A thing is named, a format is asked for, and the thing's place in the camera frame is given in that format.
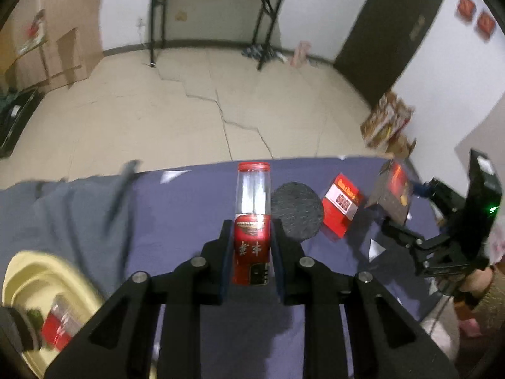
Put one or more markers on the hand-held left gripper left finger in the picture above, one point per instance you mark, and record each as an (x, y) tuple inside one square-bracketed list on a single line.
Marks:
[(225, 276)]

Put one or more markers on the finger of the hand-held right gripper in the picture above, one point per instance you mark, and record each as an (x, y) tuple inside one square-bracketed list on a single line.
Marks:
[(446, 205), (402, 233)]

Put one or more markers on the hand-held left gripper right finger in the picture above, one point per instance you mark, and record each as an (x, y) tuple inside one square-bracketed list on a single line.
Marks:
[(276, 276)]

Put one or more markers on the red lighter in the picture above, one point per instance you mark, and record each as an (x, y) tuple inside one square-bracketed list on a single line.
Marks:
[(250, 248)]

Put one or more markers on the dark red flame-print box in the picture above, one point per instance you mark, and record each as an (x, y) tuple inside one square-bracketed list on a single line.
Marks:
[(394, 193)]

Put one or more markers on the red box with white label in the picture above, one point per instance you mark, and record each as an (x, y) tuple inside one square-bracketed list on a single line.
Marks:
[(341, 209)]

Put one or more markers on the clear-wrapped red cigarette box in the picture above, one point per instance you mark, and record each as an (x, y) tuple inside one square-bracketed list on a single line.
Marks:
[(59, 327)]

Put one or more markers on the yellow plastic basin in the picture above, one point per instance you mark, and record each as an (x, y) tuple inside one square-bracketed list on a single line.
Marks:
[(23, 276)]

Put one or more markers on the person's right forearm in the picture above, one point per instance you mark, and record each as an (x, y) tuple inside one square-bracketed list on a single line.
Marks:
[(493, 300)]

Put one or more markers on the person's right hand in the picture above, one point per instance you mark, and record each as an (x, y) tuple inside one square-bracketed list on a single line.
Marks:
[(475, 282)]

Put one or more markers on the purple blanket with white triangles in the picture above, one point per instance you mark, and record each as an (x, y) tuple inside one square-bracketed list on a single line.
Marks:
[(177, 213)]

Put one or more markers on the printed cardboard boxes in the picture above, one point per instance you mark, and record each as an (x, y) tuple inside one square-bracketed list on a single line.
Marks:
[(388, 122)]

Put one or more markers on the grey blanket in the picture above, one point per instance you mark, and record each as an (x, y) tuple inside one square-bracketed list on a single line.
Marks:
[(71, 213)]

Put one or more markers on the dark door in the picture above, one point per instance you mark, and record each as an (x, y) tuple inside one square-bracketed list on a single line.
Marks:
[(386, 27)]

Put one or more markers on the dark cloth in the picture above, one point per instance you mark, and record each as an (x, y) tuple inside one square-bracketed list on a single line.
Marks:
[(256, 52)]

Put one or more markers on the black open suitcase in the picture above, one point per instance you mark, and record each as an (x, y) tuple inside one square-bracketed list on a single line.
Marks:
[(15, 122)]

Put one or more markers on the wooden wardrobe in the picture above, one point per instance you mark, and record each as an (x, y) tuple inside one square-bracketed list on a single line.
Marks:
[(71, 15)]

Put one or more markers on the red packet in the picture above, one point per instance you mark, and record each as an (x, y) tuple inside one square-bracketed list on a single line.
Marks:
[(36, 23)]

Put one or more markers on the red square wall decoration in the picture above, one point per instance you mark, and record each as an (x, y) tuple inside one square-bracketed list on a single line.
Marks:
[(466, 7), (486, 27)]

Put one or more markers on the white wall socket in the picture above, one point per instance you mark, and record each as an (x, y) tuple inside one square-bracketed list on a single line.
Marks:
[(140, 23)]

